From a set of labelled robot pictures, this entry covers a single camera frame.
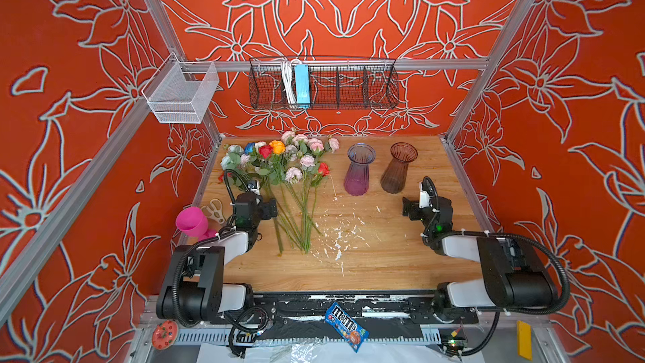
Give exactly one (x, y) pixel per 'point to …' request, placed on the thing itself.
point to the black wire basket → (314, 83)
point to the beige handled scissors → (215, 212)
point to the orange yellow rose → (275, 147)
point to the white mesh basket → (180, 92)
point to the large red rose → (266, 152)
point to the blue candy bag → (347, 328)
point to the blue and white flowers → (238, 156)
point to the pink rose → (306, 161)
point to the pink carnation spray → (301, 179)
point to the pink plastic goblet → (192, 220)
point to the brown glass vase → (401, 154)
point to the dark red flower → (221, 177)
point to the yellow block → (524, 339)
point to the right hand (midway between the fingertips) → (417, 195)
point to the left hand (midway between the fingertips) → (261, 198)
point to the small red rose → (323, 170)
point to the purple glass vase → (357, 176)
